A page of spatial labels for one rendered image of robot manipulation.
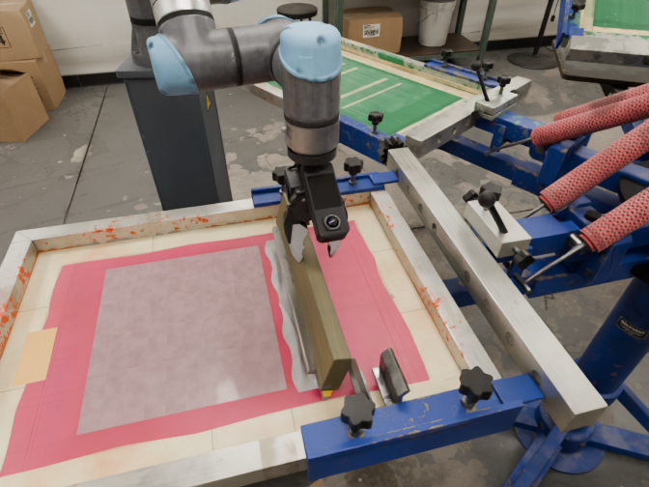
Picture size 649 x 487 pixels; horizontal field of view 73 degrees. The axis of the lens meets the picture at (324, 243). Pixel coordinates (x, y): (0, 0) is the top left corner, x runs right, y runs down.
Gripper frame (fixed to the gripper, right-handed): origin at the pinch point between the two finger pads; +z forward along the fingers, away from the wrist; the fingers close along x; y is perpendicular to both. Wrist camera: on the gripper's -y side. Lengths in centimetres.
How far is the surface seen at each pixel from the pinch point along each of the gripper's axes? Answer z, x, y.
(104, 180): 110, 92, 211
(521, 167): 13, -65, 35
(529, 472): 91, -63, -16
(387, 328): 10.2, -10.4, -9.8
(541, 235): 1.5, -42.1, -2.3
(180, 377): 10.3, 24.3, -11.3
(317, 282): 0.3, 1.1, -5.7
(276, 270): 9.8, 6.1, 8.0
